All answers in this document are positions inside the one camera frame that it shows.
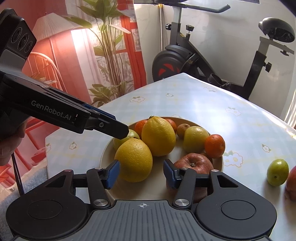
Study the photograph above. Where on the beige fruit bowl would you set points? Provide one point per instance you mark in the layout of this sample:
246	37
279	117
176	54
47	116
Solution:
154	186

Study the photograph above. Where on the black camera box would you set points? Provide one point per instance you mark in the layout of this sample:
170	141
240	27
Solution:
17	40

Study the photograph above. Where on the brown round fruit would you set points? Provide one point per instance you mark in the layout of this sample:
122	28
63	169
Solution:
181	130

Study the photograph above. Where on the floral checkered tablecloth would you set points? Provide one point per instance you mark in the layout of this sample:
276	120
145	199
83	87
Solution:
253	136

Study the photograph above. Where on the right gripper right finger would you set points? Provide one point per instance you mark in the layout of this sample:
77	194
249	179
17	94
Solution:
223	209

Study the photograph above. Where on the dark wrinkled red apple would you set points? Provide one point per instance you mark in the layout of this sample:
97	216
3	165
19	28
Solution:
174	172

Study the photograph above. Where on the green round fruit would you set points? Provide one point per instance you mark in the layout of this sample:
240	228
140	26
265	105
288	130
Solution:
277	172

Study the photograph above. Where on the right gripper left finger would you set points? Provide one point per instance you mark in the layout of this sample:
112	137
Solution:
60	206

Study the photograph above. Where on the large yellow lemon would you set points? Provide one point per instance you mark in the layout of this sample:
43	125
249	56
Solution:
159	136

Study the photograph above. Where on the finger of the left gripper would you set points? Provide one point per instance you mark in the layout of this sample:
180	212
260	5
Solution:
108	126
99	111

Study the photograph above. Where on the orange tangerine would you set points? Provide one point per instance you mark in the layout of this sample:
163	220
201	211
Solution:
214	146
172	123
139	126

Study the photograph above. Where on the red printed backdrop curtain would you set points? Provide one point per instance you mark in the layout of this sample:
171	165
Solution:
94	60

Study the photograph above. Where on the small green apple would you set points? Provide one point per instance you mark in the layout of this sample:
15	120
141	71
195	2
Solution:
117	142

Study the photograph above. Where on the person's left hand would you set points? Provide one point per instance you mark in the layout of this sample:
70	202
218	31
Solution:
9	145

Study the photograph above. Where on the black exercise bike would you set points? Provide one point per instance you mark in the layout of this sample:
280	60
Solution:
182	56

